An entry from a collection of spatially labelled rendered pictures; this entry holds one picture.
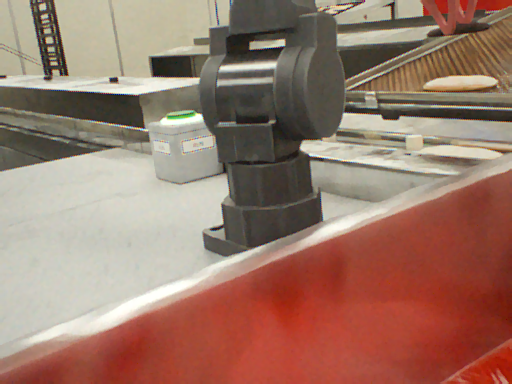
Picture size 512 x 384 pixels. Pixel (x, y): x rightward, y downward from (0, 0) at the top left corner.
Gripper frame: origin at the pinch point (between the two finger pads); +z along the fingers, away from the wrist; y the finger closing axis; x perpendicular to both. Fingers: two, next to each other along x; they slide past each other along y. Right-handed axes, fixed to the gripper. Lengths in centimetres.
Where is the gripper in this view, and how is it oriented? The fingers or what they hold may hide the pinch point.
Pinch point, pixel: (456, 25)
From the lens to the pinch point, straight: 108.5
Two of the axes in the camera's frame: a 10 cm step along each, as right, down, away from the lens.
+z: 2.5, 9.1, 3.2
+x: 6.2, 1.0, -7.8
